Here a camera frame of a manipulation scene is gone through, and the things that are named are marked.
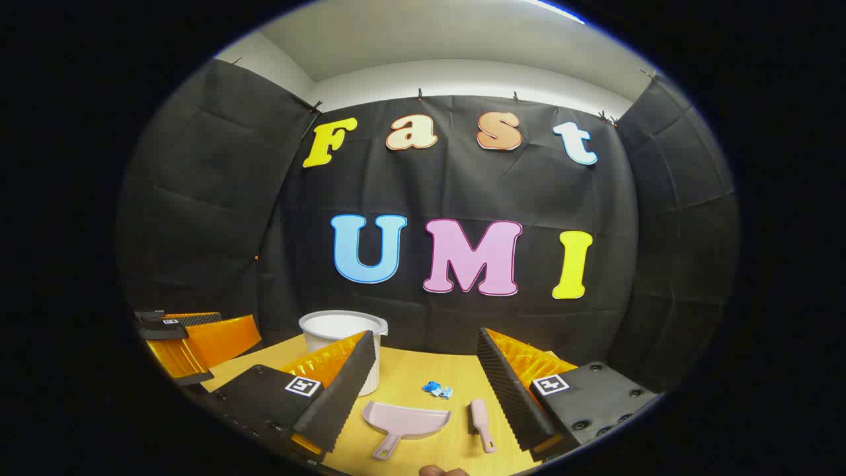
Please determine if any white ribbed garbage bin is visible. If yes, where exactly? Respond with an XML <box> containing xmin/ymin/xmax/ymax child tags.
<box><xmin>299</xmin><ymin>310</ymin><xmax>389</xmax><ymax>397</ymax></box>

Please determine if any black backdrop cloth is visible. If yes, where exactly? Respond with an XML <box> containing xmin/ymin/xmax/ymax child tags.
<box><xmin>116</xmin><ymin>58</ymin><xmax>740</xmax><ymax>397</ymax></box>

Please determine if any small pink broom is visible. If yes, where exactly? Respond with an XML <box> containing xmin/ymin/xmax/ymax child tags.
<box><xmin>470</xmin><ymin>399</ymin><xmax>496</xmax><ymax>454</ymax></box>

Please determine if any pink plastic dustpan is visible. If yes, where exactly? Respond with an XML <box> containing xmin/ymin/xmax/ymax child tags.
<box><xmin>362</xmin><ymin>401</ymin><xmax>452</xmax><ymax>461</ymax></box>

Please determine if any yellow wooden desktop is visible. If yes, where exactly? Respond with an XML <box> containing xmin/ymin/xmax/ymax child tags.
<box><xmin>200</xmin><ymin>334</ymin><xmax>579</xmax><ymax>476</ymax></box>

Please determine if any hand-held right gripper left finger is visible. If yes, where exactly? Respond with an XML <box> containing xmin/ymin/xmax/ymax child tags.
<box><xmin>206</xmin><ymin>329</ymin><xmax>378</xmax><ymax>463</ymax></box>

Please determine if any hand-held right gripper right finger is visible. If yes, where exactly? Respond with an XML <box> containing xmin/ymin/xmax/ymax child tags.
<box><xmin>476</xmin><ymin>327</ymin><xmax>663</xmax><ymax>462</ymax></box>

